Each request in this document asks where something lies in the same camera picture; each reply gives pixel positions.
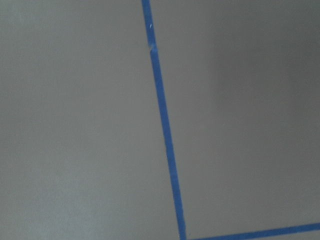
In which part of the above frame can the brown paper table cover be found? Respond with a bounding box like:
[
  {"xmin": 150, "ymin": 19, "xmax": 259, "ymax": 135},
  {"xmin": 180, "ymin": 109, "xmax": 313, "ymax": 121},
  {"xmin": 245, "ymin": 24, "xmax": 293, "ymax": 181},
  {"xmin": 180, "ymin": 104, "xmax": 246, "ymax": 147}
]
[{"xmin": 0, "ymin": 0, "xmax": 320, "ymax": 240}]

